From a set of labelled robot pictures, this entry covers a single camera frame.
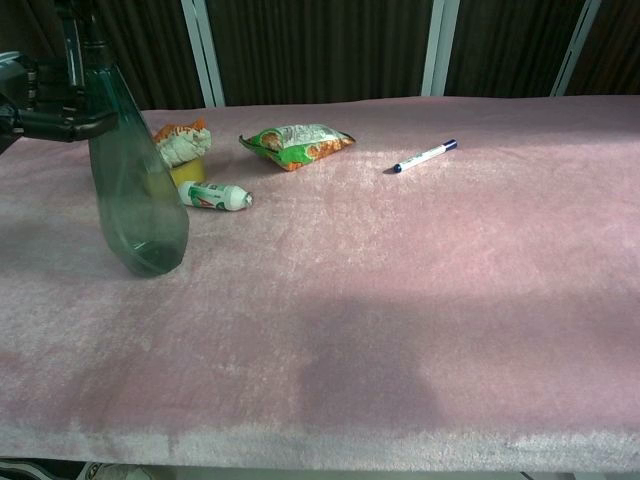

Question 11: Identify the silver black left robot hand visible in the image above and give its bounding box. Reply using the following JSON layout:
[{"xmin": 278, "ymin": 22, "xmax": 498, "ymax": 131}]
[{"xmin": 0, "ymin": 49, "xmax": 119, "ymax": 151}]

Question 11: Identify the green transparent plastic bottle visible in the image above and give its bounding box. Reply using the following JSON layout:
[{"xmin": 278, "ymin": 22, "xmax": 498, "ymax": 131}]
[{"xmin": 62, "ymin": 0, "xmax": 190, "ymax": 279}]

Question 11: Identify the small white green bottle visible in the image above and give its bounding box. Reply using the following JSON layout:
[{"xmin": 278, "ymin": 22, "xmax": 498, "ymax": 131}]
[{"xmin": 178, "ymin": 180, "xmax": 255, "ymax": 212}]

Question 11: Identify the crumpled orange white snack wrapper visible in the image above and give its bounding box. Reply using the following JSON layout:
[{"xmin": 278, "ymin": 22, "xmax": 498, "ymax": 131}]
[{"xmin": 152, "ymin": 118, "xmax": 213, "ymax": 167}]

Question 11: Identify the yellow tape roll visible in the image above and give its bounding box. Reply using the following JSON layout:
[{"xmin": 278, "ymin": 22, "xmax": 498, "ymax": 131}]
[{"xmin": 164, "ymin": 155, "xmax": 207, "ymax": 190}]

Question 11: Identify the green orange snack bag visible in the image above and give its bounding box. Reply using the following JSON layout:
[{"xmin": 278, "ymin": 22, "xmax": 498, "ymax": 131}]
[{"xmin": 238, "ymin": 123, "xmax": 357, "ymax": 173}]

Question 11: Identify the dark pleated curtain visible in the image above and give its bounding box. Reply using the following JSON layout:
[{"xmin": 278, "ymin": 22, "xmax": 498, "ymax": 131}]
[{"xmin": 0, "ymin": 0, "xmax": 640, "ymax": 134}]

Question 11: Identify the white black object under table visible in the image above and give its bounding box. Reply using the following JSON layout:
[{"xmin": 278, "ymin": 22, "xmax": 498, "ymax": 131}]
[{"xmin": 0, "ymin": 457, "xmax": 161, "ymax": 480}]

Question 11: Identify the white blue marker pen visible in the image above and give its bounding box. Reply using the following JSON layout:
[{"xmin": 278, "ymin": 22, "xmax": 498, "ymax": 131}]
[{"xmin": 392, "ymin": 138, "xmax": 459, "ymax": 175}]

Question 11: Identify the pink plush table cloth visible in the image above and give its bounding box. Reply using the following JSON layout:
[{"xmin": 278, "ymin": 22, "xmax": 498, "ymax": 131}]
[{"xmin": 0, "ymin": 94, "xmax": 640, "ymax": 474}]

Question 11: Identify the white metal frame post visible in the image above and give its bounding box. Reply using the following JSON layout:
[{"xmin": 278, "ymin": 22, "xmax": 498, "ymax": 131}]
[
  {"xmin": 180, "ymin": 0, "xmax": 225, "ymax": 108},
  {"xmin": 421, "ymin": 0, "xmax": 460, "ymax": 97},
  {"xmin": 551, "ymin": 0, "xmax": 601, "ymax": 97}
]

